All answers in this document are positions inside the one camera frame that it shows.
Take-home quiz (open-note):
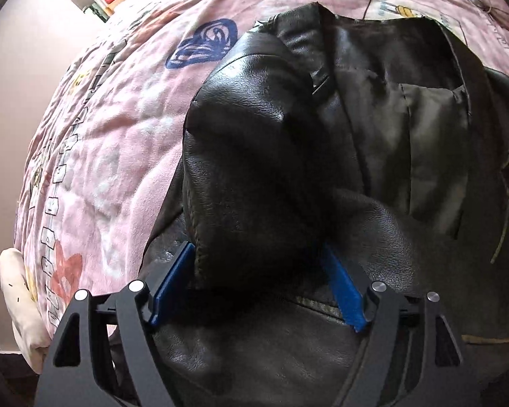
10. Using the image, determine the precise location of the white pillow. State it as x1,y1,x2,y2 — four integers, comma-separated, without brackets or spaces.
0,248,52,374

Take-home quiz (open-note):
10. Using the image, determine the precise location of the pink printed blanket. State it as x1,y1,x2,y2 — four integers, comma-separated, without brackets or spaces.
13,0,509,348

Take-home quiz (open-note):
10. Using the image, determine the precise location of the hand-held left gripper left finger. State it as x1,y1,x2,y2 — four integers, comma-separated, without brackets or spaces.
34,241,196,407

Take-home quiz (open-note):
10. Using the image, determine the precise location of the black leather jacket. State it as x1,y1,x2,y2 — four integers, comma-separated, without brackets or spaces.
138,2,509,407

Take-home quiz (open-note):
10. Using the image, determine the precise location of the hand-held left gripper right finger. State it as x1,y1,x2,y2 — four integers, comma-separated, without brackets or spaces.
322,243,482,407

